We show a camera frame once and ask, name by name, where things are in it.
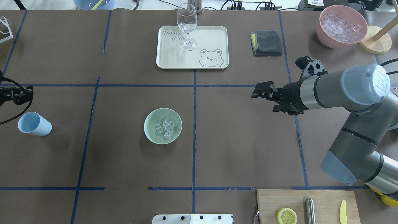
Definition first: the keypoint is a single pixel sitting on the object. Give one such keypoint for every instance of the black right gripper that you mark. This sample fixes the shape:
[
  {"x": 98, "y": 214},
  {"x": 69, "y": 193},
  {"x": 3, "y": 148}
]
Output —
[{"x": 292, "y": 97}]

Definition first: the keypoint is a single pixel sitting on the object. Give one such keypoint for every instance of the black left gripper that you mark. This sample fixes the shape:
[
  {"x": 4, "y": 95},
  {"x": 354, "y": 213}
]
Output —
[{"x": 17, "y": 95}]

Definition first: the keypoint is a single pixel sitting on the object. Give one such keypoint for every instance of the light blue plastic cup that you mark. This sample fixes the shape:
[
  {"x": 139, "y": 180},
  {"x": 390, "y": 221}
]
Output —
[{"x": 35, "y": 124}]

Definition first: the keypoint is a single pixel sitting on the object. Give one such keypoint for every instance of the ice cubes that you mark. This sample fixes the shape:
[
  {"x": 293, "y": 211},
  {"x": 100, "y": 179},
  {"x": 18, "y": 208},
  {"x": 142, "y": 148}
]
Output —
[{"x": 165, "y": 128}]

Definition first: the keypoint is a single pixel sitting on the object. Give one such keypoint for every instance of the light green bowl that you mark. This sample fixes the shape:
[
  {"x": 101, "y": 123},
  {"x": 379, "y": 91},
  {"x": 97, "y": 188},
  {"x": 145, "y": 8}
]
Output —
[{"x": 158, "y": 114}]

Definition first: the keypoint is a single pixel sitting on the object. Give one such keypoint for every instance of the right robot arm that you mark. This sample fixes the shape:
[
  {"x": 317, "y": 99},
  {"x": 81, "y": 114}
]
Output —
[{"x": 364, "y": 91}]

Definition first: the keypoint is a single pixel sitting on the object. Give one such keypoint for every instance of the pink bowl of ice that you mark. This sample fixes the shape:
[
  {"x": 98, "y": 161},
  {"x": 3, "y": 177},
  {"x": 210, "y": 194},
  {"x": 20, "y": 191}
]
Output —
[{"x": 340, "y": 27}]

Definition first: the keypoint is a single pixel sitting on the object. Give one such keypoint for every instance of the blue bowl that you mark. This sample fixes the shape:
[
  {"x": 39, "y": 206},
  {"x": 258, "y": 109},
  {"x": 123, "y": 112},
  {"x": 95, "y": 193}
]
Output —
[{"x": 94, "y": 4}]

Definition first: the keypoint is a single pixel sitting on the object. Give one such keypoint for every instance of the cream bear tray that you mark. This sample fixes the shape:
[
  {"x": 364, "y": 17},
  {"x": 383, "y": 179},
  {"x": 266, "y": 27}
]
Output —
[{"x": 207, "y": 48}]

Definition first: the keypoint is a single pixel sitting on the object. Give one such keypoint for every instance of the clear wine glass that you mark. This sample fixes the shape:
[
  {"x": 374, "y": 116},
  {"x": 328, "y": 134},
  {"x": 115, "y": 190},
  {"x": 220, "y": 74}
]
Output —
[{"x": 187, "y": 22}]

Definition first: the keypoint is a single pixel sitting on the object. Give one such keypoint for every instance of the lemon half slice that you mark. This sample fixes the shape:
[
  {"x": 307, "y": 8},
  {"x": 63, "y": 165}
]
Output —
[{"x": 286, "y": 216}]

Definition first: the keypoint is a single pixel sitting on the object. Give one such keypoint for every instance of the wooden mug stand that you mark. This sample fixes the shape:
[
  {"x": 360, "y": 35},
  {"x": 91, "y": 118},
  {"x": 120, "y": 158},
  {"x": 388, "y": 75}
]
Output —
[{"x": 377, "y": 40}]

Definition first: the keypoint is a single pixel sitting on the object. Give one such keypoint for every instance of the yellow plastic knife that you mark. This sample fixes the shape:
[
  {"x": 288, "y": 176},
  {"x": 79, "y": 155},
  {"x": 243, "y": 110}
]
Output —
[{"x": 343, "y": 212}]

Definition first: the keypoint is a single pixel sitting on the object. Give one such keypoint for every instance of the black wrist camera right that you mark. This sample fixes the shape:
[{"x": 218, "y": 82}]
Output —
[{"x": 310, "y": 67}]

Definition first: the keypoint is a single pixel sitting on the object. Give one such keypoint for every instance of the white wire rack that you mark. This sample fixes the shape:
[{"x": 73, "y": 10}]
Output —
[{"x": 5, "y": 30}]

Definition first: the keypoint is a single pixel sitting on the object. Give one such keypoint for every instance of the aluminium frame post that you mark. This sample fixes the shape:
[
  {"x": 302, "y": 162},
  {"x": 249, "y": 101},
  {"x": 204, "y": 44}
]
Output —
[{"x": 197, "y": 4}]

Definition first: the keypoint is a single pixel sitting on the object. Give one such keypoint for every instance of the steel cylinder handle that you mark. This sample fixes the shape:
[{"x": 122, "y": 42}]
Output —
[{"x": 311, "y": 217}]

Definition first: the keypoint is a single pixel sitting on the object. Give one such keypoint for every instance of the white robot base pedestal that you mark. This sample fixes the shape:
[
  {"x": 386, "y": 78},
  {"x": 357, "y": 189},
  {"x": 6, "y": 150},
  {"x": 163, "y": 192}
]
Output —
[{"x": 193, "y": 219}]

